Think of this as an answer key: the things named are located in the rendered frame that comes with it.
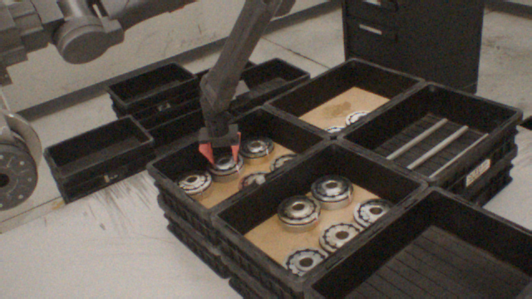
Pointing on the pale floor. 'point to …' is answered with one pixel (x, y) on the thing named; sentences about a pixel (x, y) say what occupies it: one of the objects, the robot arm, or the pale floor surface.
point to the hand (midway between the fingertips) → (224, 159)
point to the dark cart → (417, 37)
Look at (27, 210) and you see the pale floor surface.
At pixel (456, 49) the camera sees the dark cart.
